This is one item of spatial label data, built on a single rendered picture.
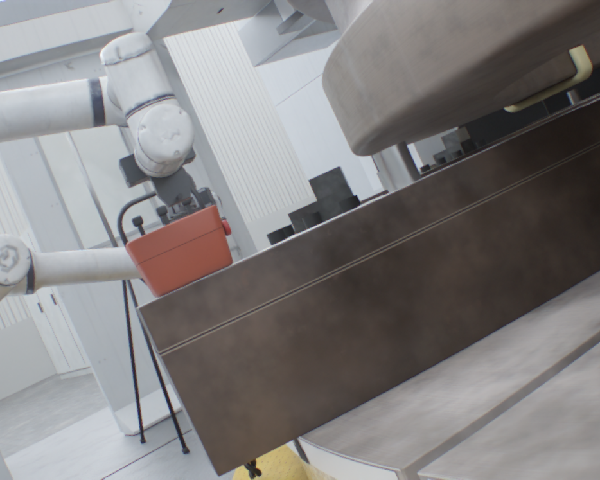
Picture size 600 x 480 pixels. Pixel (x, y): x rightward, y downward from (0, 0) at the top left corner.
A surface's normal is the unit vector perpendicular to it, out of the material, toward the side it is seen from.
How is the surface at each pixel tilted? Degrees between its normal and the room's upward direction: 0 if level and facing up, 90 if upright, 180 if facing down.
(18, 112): 100
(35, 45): 90
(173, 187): 90
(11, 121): 116
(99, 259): 78
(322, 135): 90
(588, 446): 0
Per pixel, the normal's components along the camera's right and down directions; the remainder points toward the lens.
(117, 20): 0.52, -0.22
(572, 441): -0.41, -0.91
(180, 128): 0.39, -0.09
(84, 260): 0.44, -0.43
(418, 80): -0.87, 0.40
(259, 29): -0.75, 0.34
